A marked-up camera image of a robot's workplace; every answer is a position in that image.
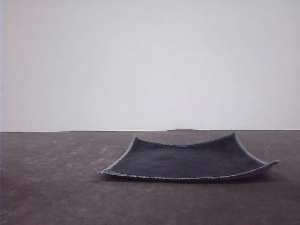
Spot purple towel with grey hem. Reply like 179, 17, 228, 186
93, 132, 281, 182

